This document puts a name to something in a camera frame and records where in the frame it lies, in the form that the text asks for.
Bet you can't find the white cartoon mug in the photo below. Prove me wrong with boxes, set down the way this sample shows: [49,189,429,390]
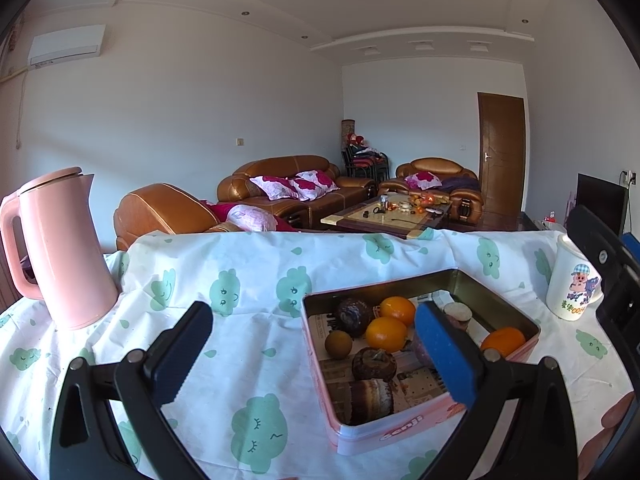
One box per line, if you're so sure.
[545,234,606,321]

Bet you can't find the red cloth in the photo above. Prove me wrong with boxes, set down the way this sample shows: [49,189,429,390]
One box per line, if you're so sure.
[200,201,301,232]

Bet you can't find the pink electric kettle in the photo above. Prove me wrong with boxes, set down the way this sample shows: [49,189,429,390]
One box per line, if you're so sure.
[0,166,121,331]

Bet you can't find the pink floral pillow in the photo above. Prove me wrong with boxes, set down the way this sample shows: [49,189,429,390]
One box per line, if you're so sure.
[226,204,278,232]

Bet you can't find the black television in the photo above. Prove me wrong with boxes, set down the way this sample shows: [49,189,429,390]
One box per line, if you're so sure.
[575,173,628,233]

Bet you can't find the brown wooden door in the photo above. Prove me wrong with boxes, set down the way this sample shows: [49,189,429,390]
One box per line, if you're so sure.
[477,92,526,216]

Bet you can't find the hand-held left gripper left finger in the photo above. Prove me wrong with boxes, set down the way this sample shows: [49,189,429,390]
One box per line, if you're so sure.
[49,301,215,480]

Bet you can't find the dark brown mangosteen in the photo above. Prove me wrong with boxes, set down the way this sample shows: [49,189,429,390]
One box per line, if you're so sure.
[351,347,398,382]
[334,298,375,338]

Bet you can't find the small brown round fruit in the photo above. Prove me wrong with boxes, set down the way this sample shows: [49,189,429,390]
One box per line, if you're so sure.
[324,330,349,360]

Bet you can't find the dark television stand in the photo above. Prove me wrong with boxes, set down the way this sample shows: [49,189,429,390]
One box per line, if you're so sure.
[520,210,571,232]

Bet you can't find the green cloud print tablecloth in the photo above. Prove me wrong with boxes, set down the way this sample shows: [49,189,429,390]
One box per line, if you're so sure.
[0,227,640,480]

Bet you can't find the pink tin box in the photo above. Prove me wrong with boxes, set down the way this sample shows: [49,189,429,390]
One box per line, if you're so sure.
[301,268,542,456]

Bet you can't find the brown leather long sofa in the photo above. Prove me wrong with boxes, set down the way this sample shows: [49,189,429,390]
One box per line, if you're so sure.
[216,155,378,231]

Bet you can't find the assorted fruit pile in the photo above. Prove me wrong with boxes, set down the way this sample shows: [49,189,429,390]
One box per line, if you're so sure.
[407,192,441,211]

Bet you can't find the white air conditioner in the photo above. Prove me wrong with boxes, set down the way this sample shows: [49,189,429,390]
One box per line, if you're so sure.
[28,24,107,68]

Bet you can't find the brown leather armchair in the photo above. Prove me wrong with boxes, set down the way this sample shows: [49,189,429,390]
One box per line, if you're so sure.
[113,183,301,253]
[377,157,485,223]

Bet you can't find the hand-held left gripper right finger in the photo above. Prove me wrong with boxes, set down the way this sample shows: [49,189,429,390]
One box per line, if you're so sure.
[414,301,593,480]

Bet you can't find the newspaper lining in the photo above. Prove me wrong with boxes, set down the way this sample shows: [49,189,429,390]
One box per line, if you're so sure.
[307,290,493,423]

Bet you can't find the white magenta floral pillow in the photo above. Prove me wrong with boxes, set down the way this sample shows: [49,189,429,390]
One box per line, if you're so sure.
[289,170,340,196]
[404,171,442,190]
[249,176,301,201]

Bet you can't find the orange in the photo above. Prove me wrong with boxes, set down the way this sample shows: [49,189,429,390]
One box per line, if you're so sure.
[365,316,408,353]
[379,296,417,327]
[480,326,527,356]

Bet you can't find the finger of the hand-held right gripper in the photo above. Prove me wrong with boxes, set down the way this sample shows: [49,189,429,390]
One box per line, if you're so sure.
[566,204,640,281]
[596,266,640,361]

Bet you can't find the wooden coffee table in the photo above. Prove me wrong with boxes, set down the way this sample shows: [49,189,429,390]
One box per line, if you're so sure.
[320,195,453,240]

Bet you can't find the purple passion fruit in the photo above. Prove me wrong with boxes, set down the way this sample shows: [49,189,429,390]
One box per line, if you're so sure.
[410,332,436,371]

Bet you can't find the stacked dark chairs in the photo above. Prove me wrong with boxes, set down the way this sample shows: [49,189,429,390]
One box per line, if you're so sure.
[342,147,391,183]

